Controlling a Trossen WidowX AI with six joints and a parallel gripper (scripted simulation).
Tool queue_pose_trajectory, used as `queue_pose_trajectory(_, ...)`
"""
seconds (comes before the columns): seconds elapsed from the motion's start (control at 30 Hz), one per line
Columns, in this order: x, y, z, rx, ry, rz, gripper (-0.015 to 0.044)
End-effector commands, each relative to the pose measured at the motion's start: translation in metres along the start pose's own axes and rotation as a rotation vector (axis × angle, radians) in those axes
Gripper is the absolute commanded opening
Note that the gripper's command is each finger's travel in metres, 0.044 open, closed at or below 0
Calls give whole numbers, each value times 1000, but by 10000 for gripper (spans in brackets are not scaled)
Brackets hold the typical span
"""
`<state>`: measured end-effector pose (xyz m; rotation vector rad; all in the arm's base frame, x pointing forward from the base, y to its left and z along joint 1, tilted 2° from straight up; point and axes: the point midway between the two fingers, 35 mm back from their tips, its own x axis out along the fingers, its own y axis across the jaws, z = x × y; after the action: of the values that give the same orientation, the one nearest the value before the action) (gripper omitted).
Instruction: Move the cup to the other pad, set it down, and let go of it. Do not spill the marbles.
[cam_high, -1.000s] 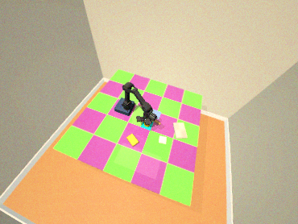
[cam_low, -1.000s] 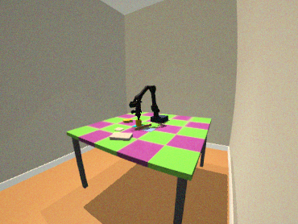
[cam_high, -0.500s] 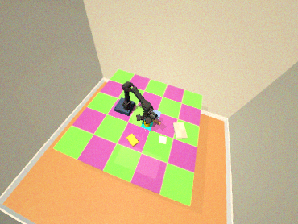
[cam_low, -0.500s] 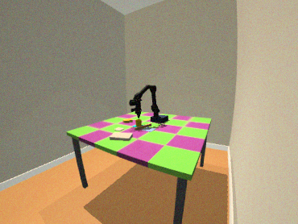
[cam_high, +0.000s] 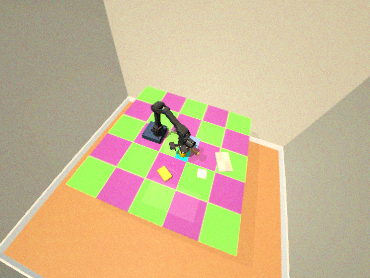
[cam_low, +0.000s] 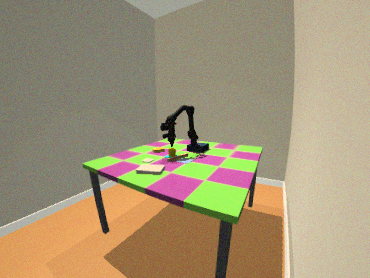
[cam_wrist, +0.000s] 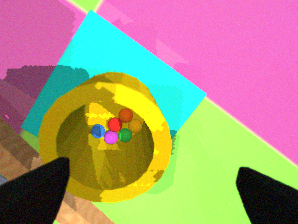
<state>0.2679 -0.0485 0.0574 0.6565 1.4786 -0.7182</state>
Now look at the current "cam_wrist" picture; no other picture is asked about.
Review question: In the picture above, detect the green ball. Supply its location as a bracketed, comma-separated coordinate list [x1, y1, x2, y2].
[118, 128, 132, 142]

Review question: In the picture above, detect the yellow cup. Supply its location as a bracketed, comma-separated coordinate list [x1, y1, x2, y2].
[38, 71, 172, 204]

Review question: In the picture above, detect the red marble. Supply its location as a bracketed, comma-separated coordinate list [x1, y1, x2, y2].
[108, 117, 122, 132]

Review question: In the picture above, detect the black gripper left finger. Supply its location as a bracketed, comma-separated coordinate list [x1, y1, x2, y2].
[0, 157, 70, 224]

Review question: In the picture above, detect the purple ball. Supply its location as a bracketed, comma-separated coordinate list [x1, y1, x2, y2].
[104, 130, 118, 145]

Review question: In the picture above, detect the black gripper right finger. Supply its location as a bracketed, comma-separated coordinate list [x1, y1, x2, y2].
[235, 166, 298, 224]

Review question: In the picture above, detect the blue marble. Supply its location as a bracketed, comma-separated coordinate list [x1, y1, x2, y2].
[91, 124, 105, 138]

